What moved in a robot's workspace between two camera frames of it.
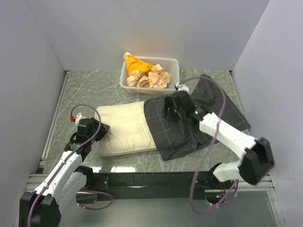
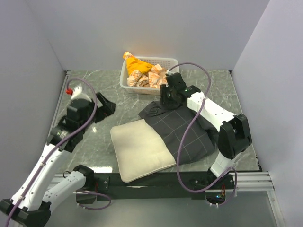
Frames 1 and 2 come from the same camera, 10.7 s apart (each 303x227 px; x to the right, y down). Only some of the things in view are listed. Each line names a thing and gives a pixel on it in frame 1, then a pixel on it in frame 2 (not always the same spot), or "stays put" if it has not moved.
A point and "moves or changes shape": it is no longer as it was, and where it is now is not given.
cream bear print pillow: x=129 y=131 -> x=139 y=150
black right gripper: x=168 y=103 -> x=163 y=100
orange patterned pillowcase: x=142 y=74 stays put
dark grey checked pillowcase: x=173 y=138 moves or changes shape
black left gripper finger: x=104 y=129 -> x=106 y=109
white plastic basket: x=171 y=65 stays put
